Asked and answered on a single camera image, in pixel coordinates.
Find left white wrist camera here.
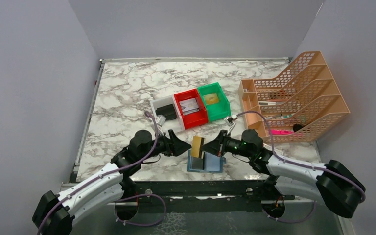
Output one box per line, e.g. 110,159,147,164
155,115,166,126

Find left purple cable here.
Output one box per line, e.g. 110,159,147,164
36,111,163,235

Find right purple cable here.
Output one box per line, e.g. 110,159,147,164
227,110,367,204

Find black wallet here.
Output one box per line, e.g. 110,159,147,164
155,104,177,120

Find black mounting rail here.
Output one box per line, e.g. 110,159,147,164
114,180,295,215

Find pens in organizer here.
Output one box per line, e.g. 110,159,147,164
259,101,293,120

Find pink marker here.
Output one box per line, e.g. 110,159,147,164
270,130,294,136

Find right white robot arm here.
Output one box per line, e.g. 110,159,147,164
200,129,366,218

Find stack of cards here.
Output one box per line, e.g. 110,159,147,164
179,98,199,115

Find purple cable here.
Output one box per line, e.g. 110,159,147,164
227,110,367,204
36,111,163,235

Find gold credit card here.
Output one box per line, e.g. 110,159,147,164
190,136,205,159

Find white plastic bin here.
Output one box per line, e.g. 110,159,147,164
150,95,185,133

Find blue card holder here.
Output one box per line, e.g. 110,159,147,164
187,150,227,173

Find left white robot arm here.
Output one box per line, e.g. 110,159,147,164
32,130,191,235

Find red plastic bin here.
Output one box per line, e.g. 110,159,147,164
174,89,209,130

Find black VIP credit card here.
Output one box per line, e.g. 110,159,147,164
189,157,205,170

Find orange file organizer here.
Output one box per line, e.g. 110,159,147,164
238,51,350,144

